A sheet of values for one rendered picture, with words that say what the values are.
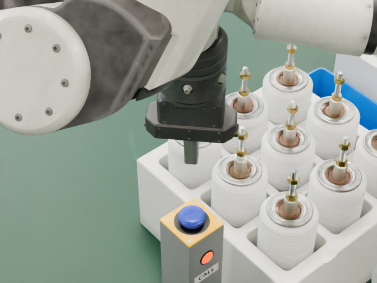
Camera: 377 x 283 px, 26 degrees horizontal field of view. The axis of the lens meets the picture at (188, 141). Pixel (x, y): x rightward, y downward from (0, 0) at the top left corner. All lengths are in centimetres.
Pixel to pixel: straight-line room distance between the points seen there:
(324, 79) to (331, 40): 89
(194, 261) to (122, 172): 55
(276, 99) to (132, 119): 43
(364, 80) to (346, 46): 84
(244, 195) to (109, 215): 39
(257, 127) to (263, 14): 58
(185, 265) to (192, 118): 28
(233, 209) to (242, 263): 9
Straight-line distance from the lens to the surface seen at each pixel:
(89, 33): 49
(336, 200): 137
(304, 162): 144
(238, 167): 137
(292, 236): 131
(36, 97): 50
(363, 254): 148
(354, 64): 180
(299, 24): 94
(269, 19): 94
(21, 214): 169
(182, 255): 123
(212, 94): 100
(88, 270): 158
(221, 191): 137
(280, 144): 144
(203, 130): 105
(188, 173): 146
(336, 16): 95
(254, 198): 138
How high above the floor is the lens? 124
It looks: 44 degrees down
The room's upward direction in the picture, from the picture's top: straight up
